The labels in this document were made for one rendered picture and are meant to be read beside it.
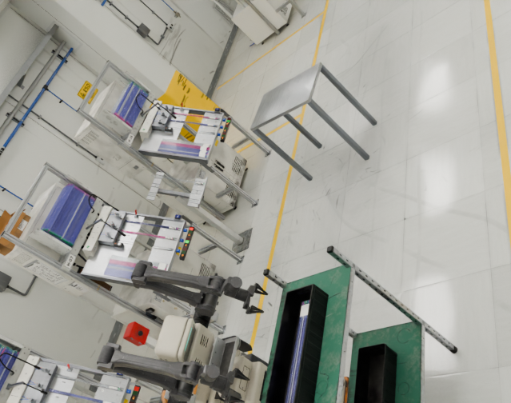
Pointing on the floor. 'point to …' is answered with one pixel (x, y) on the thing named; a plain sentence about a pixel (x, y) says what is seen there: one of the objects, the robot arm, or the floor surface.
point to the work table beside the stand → (304, 89)
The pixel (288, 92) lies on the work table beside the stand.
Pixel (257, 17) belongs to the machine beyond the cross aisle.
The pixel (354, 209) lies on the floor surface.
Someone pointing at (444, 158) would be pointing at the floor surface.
